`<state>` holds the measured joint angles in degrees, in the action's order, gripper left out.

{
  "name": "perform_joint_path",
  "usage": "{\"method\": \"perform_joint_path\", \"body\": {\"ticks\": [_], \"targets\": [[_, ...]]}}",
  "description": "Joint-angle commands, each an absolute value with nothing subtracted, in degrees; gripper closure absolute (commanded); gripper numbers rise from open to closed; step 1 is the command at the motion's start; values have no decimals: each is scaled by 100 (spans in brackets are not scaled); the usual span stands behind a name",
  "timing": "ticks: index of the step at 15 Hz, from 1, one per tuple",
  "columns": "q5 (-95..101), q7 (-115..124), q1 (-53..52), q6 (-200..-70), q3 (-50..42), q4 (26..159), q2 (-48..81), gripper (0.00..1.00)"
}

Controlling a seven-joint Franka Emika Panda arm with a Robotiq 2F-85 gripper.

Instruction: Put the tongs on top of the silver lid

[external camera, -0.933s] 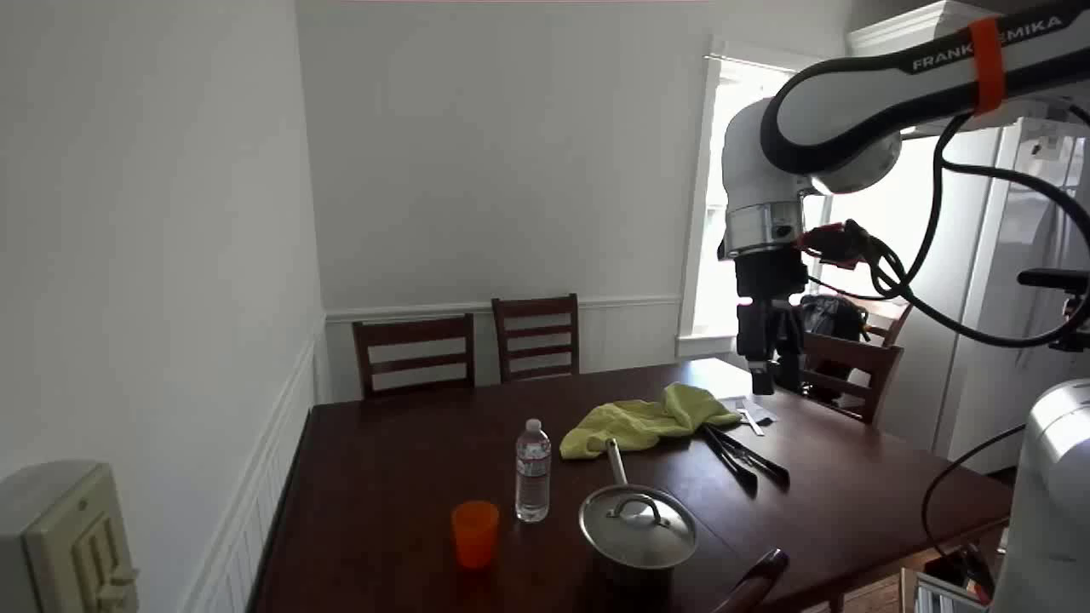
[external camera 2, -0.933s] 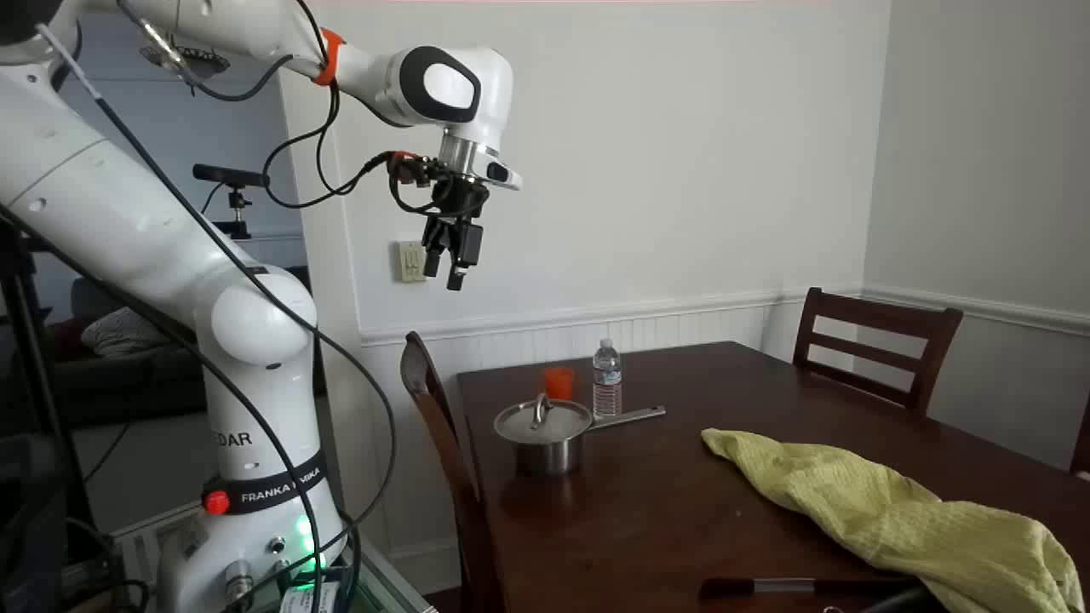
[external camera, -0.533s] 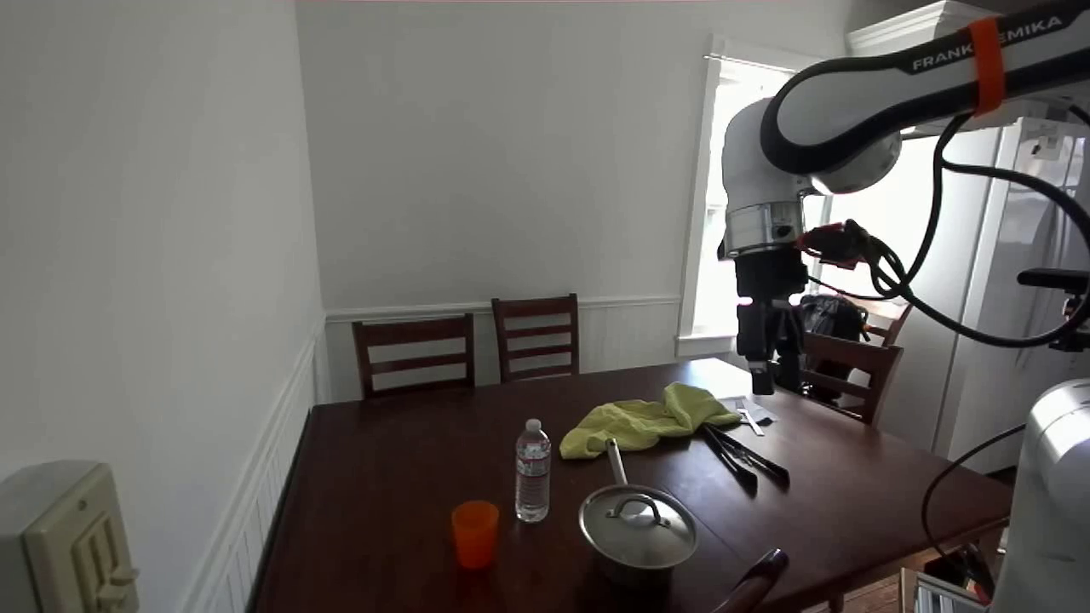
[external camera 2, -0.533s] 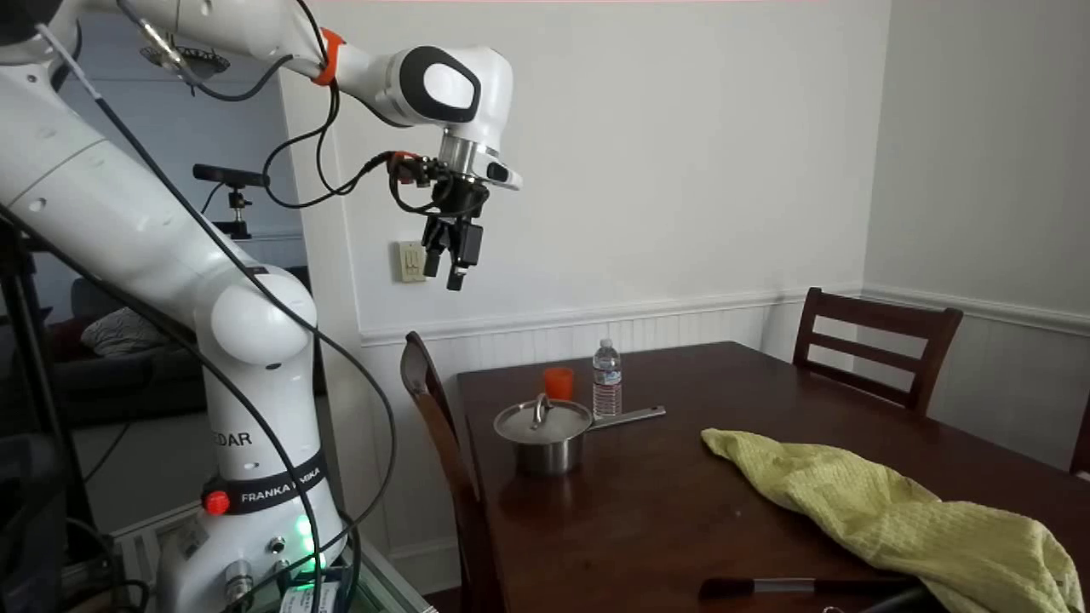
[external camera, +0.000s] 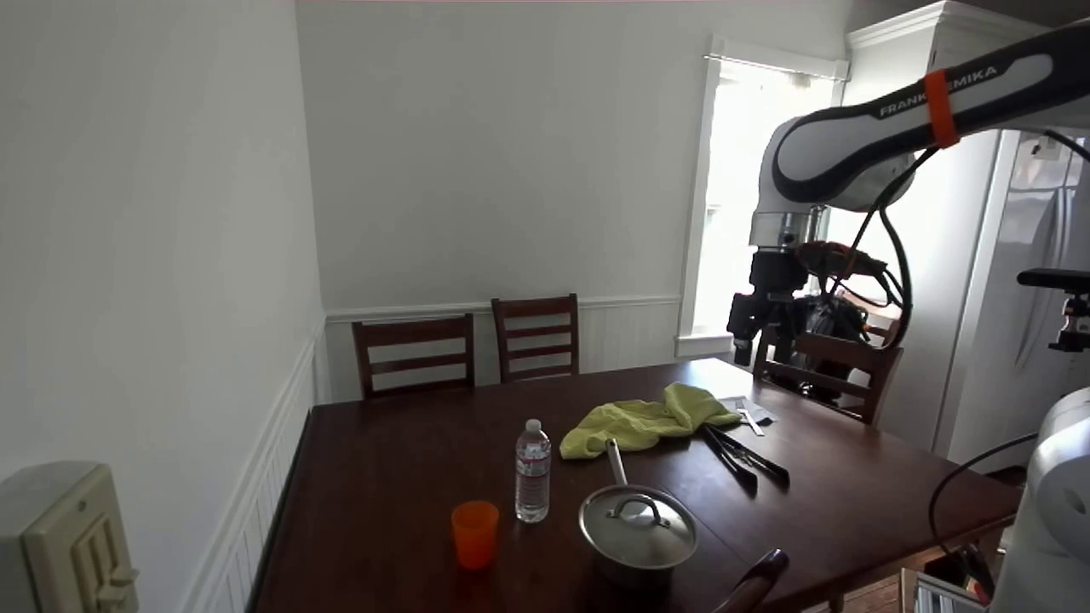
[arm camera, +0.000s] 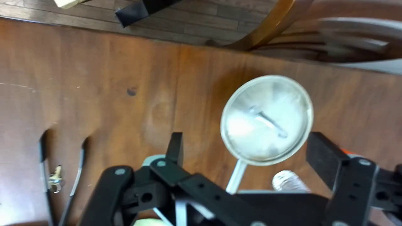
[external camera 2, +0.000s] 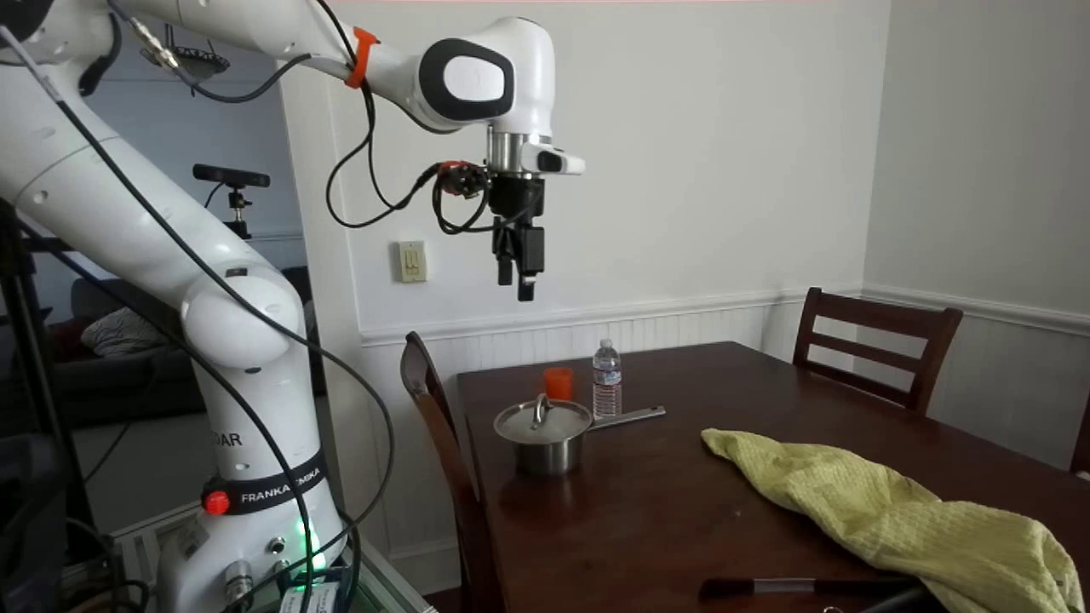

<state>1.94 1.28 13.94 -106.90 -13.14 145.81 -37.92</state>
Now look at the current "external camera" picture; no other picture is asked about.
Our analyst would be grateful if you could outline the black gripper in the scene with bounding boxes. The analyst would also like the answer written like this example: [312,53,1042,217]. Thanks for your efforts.
[725,244,816,371]

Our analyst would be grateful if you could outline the black tongs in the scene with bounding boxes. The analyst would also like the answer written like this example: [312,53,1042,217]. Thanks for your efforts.
[693,421,794,502]

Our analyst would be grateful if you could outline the silver pot lid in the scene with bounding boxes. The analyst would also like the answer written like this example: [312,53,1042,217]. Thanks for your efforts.
[576,483,700,572]

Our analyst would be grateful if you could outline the dark wooden chair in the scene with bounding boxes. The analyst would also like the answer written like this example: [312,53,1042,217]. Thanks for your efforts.
[347,309,480,401]
[485,290,582,389]
[749,326,903,430]

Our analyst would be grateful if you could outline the yellow-green cloth towel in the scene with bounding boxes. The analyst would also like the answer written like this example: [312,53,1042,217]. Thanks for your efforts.
[554,382,743,463]

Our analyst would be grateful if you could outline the white framed window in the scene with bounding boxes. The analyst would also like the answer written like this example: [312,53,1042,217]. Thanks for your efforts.
[676,34,850,364]

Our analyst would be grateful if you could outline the tall white cabinet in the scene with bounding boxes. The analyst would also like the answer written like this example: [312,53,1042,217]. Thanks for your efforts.
[845,0,1017,455]

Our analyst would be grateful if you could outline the white refrigerator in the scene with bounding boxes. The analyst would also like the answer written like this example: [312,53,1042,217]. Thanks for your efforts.
[937,127,1090,472]

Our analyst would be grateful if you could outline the clear plastic water bottle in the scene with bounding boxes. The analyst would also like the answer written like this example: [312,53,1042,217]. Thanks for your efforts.
[509,415,554,528]

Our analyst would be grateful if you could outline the orange plastic cup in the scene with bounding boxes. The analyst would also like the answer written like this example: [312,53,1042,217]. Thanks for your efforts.
[447,496,505,572]

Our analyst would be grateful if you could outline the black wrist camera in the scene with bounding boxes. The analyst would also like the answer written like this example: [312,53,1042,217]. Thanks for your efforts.
[794,237,891,301]

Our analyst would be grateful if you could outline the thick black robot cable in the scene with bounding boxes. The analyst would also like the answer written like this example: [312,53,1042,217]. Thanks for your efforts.
[845,129,918,354]

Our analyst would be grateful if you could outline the silver pot with handle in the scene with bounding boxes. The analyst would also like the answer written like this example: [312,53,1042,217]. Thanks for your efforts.
[576,438,700,591]

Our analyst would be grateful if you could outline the orange forearm strap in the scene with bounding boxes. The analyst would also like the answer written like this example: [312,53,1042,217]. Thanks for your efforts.
[918,64,963,150]

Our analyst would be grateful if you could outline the black camera on mount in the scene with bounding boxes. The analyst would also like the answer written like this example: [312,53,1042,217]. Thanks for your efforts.
[1015,267,1090,354]

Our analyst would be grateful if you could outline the beige light switch plate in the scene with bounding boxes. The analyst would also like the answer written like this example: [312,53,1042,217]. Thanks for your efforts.
[15,460,147,613]

